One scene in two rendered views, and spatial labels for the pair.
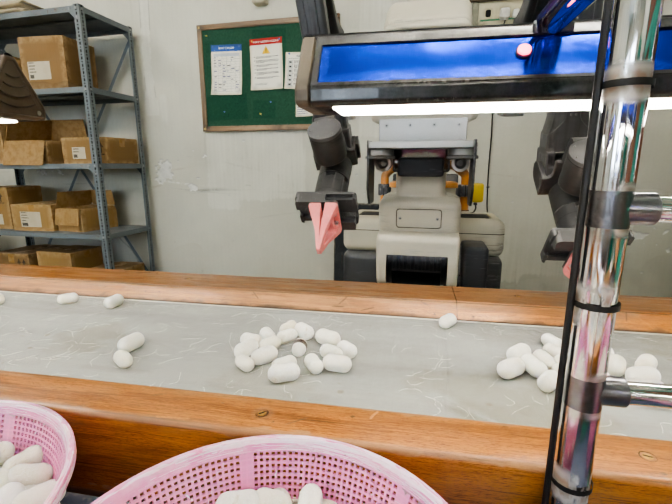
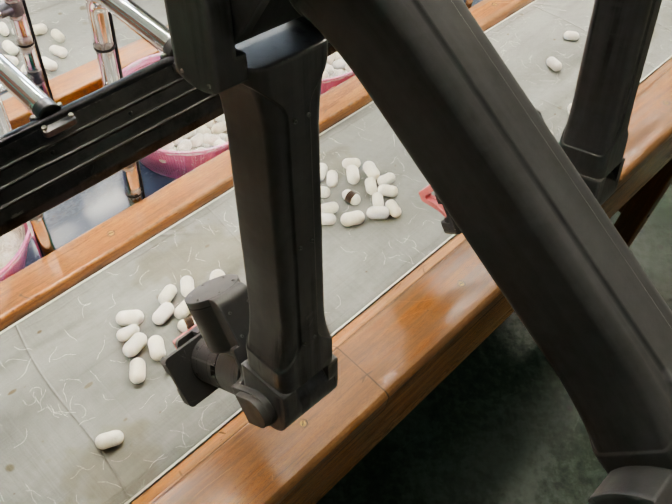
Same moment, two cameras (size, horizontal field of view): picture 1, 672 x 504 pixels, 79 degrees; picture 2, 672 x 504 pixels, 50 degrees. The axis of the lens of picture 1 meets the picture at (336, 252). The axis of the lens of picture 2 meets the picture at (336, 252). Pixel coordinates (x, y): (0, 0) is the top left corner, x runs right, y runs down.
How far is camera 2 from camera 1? 122 cm
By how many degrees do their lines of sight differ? 97
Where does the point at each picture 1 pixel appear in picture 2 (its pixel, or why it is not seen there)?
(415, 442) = (201, 169)
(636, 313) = (171, 483)
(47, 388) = not seen: hidden behind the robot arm
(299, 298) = (455, 243)
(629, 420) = (131, 292)
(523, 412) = (186, 253)
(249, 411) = not seen: hidden behind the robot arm
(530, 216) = not seen: outside the picture
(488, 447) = (173, 189)
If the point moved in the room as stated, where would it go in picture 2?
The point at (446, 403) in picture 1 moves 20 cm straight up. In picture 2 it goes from (227, 228) to (222, 129)
